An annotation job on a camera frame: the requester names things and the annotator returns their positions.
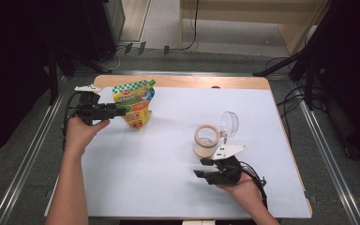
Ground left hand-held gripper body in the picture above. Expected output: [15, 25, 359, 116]
[74, 83, 109, 127]

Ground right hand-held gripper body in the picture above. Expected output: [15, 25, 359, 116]
[205, 143, 248, 186]

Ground clear jar with hinged lid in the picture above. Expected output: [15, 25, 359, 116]
[192, 111, 241, 158]

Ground yellow green refill pouch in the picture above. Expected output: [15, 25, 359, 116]
[112, 79, 157, 130]

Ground person's right hand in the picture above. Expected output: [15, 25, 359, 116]
[217, 172, 264, 208]

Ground person's left hand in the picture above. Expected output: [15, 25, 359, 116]
[65, 116, 111, 155]

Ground black stand with legs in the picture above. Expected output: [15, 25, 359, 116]
[45, 45, 111, 106]

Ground black cabinet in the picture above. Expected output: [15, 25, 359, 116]
[82, 0, 127, 62]

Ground dark curtain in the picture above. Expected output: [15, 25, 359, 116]
[306, 0, 360, 165]
[0, 0, 87, 162]

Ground black stand with slanted bar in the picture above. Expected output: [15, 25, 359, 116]
[252, 0, 337, 111]

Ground light wooden bench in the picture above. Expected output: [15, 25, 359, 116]
[178, 0, 330, 56]

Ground right hand-held gripper black cable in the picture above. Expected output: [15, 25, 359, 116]
[239, 160, 270, 211]

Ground white floor cable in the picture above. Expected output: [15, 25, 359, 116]
[101, 43, 129, 71]

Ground metal floor rail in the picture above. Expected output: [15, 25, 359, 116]
[293, 80, 360, 225]
[0, 90, 68, 225]

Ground bundle of black floor cables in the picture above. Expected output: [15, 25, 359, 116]
[263, 55, 326, 148]

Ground black hanging cable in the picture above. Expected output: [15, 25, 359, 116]
[178, 0, 201, 52]

